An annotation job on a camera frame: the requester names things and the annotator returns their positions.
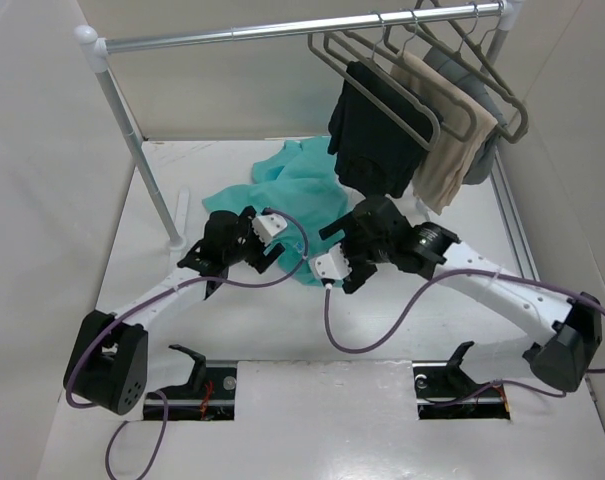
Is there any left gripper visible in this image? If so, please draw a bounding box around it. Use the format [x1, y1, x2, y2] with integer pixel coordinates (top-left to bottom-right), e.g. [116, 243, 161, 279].
[223, 208, 282, 271]

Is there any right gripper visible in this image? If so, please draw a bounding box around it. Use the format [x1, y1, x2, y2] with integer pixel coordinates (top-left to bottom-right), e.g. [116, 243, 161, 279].
[320, 212, 393, 293]

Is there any teal t shirt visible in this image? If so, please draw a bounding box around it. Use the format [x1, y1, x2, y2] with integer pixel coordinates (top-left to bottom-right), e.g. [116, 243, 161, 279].
[202, 136, 348, 257]

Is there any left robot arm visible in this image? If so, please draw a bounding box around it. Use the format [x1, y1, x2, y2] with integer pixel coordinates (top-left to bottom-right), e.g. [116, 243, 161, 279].
[63, 207, 274, 415]

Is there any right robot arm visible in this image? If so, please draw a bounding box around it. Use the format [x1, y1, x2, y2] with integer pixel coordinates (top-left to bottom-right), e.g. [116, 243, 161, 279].
[310, 196, 602, 393]

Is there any grey hanger with black garment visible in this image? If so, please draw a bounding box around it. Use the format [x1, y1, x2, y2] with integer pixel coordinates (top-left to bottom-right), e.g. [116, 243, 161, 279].
[322, 10, 475, 142]

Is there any grey hanger with beige garment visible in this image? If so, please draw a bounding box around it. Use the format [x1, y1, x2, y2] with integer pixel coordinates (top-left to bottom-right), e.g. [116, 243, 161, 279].
[383, 25, 506, 155]

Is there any black hanging garment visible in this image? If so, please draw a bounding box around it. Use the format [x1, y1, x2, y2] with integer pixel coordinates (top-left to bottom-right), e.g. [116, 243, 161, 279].
[327, 82, 428, 198]

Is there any beige hanging garment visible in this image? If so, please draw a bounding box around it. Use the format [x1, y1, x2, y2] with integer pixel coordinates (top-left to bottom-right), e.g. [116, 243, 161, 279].
[391, 52, 478, 214]

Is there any grey hanging garment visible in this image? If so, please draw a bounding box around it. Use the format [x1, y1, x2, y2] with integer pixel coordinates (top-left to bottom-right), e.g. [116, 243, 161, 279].
[423, 47, 507, 185]

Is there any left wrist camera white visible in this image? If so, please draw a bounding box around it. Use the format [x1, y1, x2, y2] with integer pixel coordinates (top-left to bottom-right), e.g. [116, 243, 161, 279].
[251, 213, 287, 246]

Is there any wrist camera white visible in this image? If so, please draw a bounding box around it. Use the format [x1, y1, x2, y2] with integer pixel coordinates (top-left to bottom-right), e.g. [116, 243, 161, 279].
[251, 213, 287, 246]
[308, 243, 352, 285]

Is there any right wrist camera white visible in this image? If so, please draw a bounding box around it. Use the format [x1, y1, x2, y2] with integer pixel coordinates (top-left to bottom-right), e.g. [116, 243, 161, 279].
[308, 243, 352, 285]

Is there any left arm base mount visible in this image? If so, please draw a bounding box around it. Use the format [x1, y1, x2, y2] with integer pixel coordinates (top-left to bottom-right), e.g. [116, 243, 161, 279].
[142, 344, 238, 422]

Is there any aluminium rail right side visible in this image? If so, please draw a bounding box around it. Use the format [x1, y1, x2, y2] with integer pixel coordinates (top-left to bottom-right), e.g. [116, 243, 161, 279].
[490, 152, 540, 280]

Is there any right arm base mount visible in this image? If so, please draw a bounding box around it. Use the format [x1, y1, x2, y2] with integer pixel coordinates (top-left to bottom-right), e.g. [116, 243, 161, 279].
[412, 341, 511, 420]

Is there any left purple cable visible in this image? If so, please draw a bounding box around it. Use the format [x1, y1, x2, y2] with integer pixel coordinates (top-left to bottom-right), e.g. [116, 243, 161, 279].
[64, 207, 310, 480]

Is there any silver clothes rack frame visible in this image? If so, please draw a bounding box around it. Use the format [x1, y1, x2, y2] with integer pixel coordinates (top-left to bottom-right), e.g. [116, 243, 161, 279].
[73, 1, 523, 252]

